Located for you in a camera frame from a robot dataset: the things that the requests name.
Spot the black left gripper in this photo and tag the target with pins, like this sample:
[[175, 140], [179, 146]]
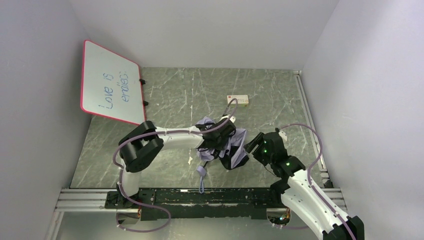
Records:
[[228, 159]]

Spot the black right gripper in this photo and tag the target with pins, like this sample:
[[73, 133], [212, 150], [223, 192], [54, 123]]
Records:
[[260, 144]]

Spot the light purple folding umbrella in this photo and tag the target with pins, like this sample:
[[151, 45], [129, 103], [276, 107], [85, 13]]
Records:
[[232, 157]]

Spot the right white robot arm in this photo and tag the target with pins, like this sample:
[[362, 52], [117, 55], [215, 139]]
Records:
[[299, 192]]

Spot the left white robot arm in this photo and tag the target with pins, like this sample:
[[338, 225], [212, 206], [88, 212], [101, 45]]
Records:
[[137, 150]]

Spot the small white cardboard box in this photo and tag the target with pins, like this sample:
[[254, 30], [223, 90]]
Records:
[[239, 100]]

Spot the red framed whiteboard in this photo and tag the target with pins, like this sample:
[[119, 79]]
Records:
[[111, 85]]

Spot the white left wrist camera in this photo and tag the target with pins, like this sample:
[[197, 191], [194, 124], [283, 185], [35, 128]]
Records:
[[232, 119]]

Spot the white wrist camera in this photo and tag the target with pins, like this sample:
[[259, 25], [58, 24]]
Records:
[[283, 135], [232, 119]]

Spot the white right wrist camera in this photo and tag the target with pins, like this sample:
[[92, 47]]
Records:
[[283, 135]]

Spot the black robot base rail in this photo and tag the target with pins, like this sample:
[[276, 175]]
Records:
[[259, 203]]

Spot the aluminium frame rail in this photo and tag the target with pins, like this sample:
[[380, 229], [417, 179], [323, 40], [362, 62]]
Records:
[[93, 200]]

